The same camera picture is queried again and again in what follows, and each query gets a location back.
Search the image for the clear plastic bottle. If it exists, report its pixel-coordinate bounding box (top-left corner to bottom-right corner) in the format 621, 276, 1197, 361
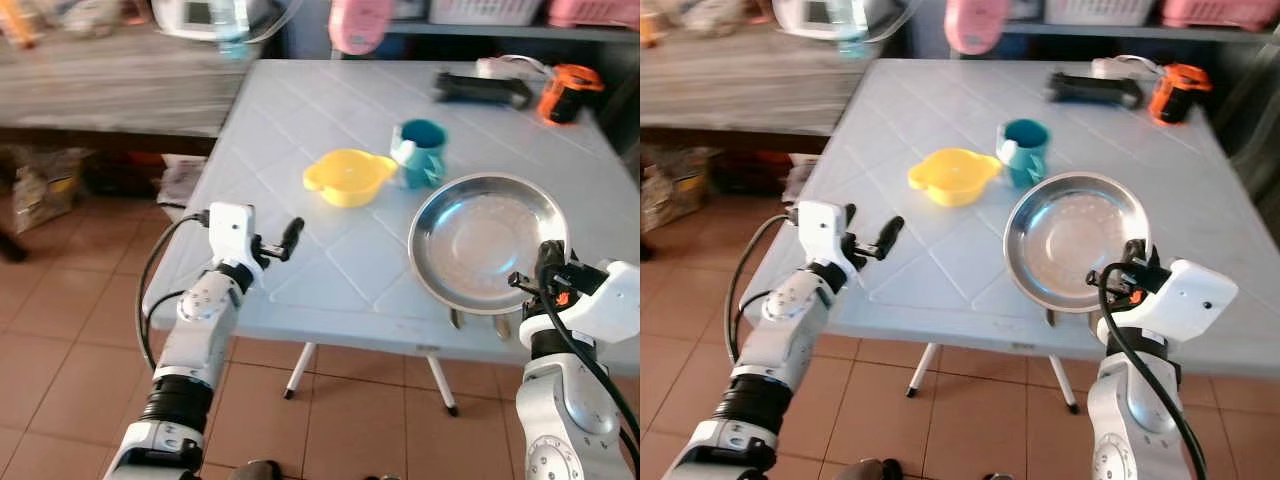
213, 0, 249, 59
835, 0, 869, 57

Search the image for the yellow plastic bowl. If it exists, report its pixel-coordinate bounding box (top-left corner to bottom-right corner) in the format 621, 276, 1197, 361
907, 147, 1003, 208
303, 148, 398, 208

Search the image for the round steel plate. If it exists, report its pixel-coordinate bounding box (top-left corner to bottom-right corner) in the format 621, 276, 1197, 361
1003, 171, 1151, 313
408, 173, 569, 316

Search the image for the pink rounded plastic object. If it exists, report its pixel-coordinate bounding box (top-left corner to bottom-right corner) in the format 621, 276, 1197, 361
328, 0, 396, 56
944, 0, 1011, 56

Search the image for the teal mug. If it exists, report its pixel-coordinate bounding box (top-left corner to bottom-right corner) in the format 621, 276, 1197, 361
996, 118, 1051, 189
390, 118, 448, 190

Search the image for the black elongated device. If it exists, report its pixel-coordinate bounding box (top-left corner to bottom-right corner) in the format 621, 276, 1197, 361
1047, 72, 1144, 109
433, 72, 534, 109

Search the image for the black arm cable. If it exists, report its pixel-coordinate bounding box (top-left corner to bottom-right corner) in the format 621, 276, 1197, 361
135, 210, 211, 373
725, 212, 801, 367
1098, 262, 1208, 480
537, 265, 641, 446

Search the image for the white plastic folding table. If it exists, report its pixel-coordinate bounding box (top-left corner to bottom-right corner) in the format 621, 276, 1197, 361
738, 58, 1280, 415
145, 58, 641, 417

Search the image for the white plastic basket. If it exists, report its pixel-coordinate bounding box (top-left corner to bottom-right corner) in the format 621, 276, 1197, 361
1043, 0, 1157, 26
428, 0, 546, 26

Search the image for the pink plastic basket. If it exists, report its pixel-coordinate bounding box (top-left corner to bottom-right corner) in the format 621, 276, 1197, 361
547, 0, 641, 29
1160, 0, 1280, 31

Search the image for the orange and black tool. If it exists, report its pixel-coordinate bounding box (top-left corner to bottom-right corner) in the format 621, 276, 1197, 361
537, 63, 606, 125
1148, 63, 1213, 125

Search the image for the white crumpled bag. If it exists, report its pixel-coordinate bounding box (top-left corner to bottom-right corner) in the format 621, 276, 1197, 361
784, 155, 817, 203
157, 155, 207, 221

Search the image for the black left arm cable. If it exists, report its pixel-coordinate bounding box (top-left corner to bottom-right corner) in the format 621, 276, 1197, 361
135, 210, 211, 373
725, 212, 801, 367

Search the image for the dark shelf board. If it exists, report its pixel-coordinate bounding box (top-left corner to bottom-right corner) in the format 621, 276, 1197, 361
1005, 22, 1280, 45
385, 22, 641, 43

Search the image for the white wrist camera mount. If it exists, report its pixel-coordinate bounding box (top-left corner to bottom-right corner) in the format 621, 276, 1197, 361
795, 200, 852, 269
205, 202, 260, 271
1130, 258, 1240, 344
545, 260, 641, 347

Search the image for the grey wooden bench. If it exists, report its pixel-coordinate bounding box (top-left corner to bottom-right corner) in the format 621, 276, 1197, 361
0, 25, 257, 139
640, 25, 873, 137

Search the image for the black robot left foot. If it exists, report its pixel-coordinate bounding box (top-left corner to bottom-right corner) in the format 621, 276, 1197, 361
835, 458, 907, 480

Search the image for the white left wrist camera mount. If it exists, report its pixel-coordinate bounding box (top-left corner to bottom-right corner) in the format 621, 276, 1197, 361
795, 200, 852, 269
205, 202, 260, 271

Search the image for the white kitchen appliance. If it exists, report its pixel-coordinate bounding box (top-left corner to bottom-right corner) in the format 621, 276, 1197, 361
770, 0, 913, 41
150, 0, 287, 41

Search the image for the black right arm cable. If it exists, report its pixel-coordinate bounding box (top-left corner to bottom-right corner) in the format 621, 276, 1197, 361
537, 265, 641, 446
1098, 262, 1208, 480

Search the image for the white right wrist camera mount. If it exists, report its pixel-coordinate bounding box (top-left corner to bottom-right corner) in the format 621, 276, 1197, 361
1130, 258, 1240, 344
545, 260, 641, 347

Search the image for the white adapter with cable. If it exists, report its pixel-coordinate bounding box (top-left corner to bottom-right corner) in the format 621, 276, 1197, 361
475, 55, 553, 81
1090, 55, 1163, 81

